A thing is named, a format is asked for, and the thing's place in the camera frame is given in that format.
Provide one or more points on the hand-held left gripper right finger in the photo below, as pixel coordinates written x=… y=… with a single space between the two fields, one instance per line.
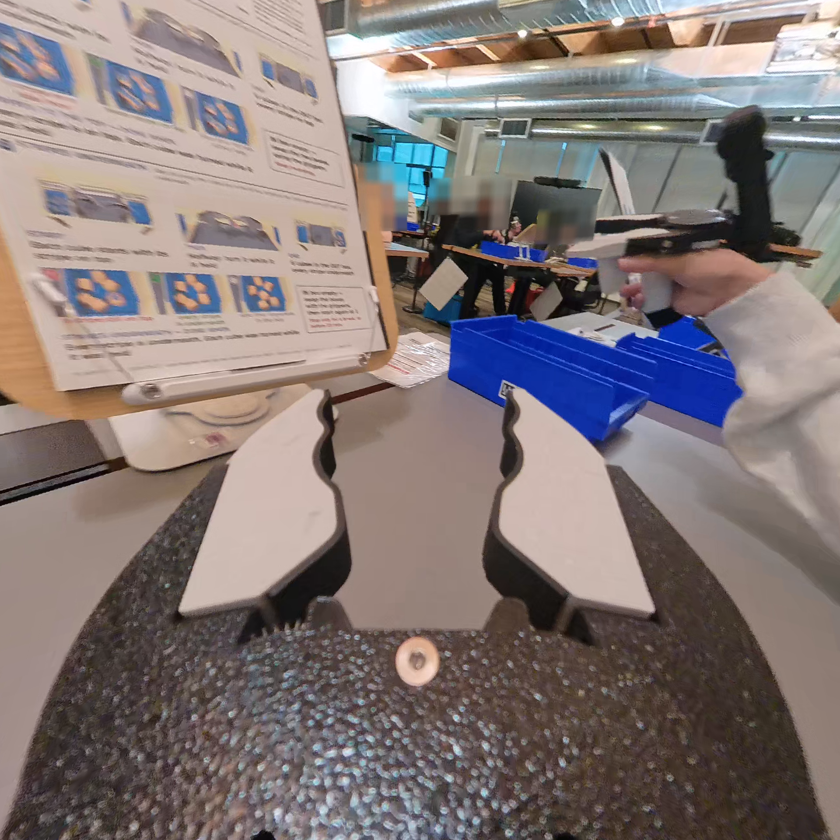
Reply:
x=571 y=525

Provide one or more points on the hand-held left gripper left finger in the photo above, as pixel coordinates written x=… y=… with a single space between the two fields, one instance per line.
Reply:
x=262 y=525

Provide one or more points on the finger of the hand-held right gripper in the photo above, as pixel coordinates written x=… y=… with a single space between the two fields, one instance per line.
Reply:
x=633 y=225
x=604 y=246

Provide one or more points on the blue plastic bin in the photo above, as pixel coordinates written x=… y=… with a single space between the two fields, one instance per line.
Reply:
x=525 y=367
x=689 y=387

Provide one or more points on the person's right forearm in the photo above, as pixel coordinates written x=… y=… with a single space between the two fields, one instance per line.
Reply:
x=787 y=394

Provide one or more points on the person's right hand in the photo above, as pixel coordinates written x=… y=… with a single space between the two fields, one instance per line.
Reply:
x=715 y=282

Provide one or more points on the wooden desk with black legs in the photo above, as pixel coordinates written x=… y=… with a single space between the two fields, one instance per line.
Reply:
x=564 y=264

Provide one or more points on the tilted white display board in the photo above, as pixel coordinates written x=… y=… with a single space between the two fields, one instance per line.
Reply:
x=617 y=180

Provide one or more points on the small blue bin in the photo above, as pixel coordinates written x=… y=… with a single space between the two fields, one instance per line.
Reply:
x=499 y=251

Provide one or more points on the printed paper sheet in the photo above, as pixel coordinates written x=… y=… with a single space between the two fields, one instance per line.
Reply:
x=413 y=361

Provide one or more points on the wooden document stand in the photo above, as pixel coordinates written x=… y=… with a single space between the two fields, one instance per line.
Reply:
x=39 y=403

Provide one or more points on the printed instruction sheet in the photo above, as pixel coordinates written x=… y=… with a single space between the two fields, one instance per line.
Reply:
x=197 y=164

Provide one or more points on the black wall monitor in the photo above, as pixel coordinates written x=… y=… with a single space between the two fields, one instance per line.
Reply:
x=558 y=197

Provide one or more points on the silver air duct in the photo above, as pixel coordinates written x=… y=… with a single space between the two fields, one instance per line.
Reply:
x=590 y=108
x=590 y=75

